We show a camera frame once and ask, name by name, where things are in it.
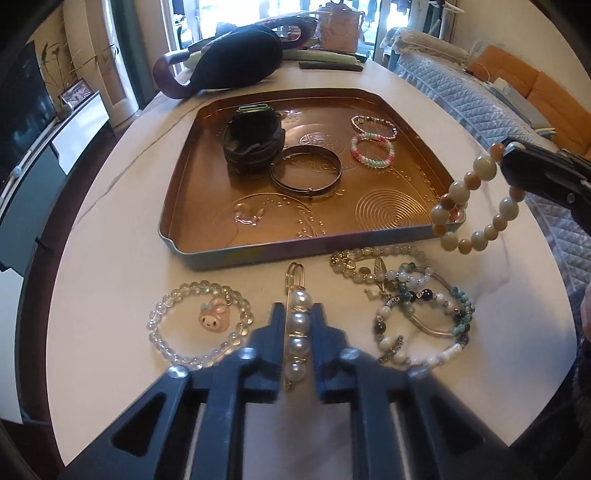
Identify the bamboo plant in vase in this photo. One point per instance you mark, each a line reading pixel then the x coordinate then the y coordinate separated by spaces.
pixel 55 69

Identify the thin metal bangle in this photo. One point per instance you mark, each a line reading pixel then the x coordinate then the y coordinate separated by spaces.
pixel 295 188

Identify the white standing air conditioner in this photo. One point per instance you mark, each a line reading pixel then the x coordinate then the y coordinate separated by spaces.
pixel 117 60

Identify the person's right forearm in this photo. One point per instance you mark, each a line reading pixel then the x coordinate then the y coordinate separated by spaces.
pixel 586 309

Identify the orange sofa cushion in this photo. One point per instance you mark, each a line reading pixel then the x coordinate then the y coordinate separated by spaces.
pixel 563 106
pixel 508 64

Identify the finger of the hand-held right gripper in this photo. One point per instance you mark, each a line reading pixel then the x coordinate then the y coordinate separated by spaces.
pixel 554 154
pixel 545 182

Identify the copper metal tray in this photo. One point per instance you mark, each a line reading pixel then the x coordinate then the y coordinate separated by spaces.
pixel 323 221

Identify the sofa with quilted cover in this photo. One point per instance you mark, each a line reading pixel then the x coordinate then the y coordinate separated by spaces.
pixel 461 92

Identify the flat screen television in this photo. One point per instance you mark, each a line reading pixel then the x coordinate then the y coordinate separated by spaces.
pixel 18 106

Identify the white pole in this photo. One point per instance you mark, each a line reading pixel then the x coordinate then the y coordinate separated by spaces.
pixel 18 170

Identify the dark green wrist watch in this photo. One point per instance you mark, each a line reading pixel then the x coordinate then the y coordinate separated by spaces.
pixel 249 138

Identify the pearl safety pin brooch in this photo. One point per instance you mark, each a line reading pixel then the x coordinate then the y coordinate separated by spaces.
pixel 295 318

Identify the long pale green case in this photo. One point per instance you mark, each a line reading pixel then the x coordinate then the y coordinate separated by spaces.
pixel 323 55

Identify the pink gift bag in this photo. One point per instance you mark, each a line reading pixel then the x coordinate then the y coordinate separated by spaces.
pixel 339 27

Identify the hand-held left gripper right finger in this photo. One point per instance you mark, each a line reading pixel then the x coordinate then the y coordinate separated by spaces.
pixel 321 350

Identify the black bag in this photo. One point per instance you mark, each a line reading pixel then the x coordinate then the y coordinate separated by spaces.
pixel 240 55

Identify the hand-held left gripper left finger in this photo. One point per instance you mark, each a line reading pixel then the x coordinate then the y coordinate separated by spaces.
pixel 276 350

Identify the small photo frame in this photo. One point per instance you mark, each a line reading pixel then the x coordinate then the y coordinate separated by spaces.
pixel 76 93

